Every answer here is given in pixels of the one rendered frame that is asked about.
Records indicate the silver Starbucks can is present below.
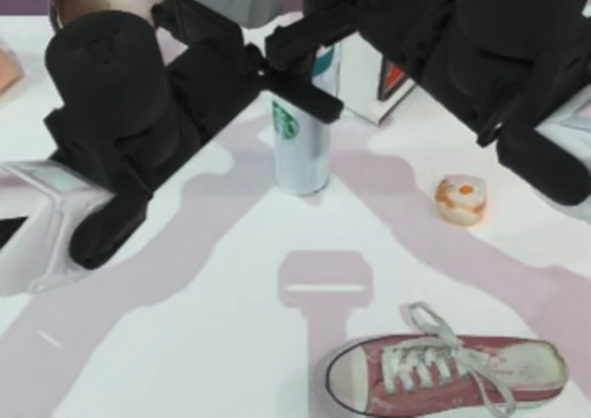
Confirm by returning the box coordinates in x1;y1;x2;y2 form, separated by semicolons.
270;37;344;197

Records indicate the white box with red print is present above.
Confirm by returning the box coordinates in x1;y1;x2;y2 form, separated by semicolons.
340;33;417;126

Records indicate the toy egg toast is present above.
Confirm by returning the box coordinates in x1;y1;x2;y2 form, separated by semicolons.
432;173;490;228

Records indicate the peach coloured object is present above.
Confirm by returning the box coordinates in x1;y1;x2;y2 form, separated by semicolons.
0;43;24;94

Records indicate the red canvas sneaker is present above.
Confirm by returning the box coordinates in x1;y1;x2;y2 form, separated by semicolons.
322;301;570;418

